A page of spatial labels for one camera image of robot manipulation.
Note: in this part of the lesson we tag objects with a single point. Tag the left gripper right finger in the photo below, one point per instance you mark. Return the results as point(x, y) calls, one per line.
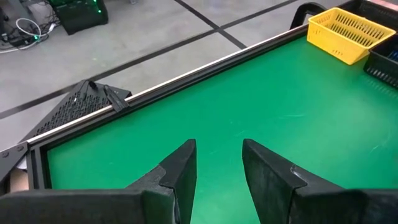
point(295, 202)

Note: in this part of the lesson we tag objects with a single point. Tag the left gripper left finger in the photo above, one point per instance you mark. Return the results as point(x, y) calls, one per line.
point(140, 205)

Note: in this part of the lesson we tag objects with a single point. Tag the black perforated computer case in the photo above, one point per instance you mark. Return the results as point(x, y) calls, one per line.
point(71, 109)

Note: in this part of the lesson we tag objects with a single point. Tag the black plastic basket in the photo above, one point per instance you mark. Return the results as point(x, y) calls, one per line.
point(384, 67)
point(370, 9)

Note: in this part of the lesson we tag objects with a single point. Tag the yellow plastic basket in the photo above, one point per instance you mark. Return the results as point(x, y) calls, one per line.
point(345, 37)

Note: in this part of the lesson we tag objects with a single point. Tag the computer tower green lights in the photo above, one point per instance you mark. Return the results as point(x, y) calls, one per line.
point(79, 15)

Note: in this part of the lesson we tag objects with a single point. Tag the black rail clamp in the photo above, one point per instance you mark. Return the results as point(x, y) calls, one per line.
point(116, 100)

